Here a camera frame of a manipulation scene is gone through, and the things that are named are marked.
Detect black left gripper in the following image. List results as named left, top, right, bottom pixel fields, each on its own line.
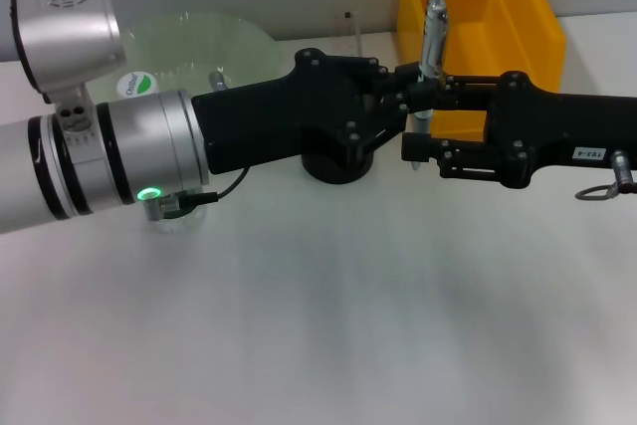
left=191, top=48, right=434, bottom=176

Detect translucent green fruit bowl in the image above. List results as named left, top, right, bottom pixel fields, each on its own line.
left=87, top=9, right=285, bottom=98

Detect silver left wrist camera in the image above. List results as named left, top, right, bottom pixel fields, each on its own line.
left=7, top=0, right=125, bottom=106

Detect yellow plastic bin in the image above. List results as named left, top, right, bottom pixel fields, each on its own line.
left=396, top=0, right=568, bottom=140

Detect clear water bottle green label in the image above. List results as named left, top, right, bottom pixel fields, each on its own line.
left=114, top=70, right=208, bottom=233

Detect clear plastic ruler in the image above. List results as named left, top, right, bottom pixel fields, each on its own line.
left=342, top=9, right=363, bottom=59

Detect grey white pen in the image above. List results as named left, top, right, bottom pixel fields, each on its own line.
left=410, top=0, right=450, bottom=172

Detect black mesh cup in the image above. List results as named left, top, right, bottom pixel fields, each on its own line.
left=300, top=128, right=377, bottom=185

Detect grey right gripper cable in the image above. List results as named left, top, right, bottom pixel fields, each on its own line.
left=574, top=148, right=636, bottom=201

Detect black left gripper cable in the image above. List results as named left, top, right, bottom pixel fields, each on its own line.
left=141, top=165, right=250, bottom=221

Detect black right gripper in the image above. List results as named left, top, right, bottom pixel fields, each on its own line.
left=400, top=71, right=637, bottom=191

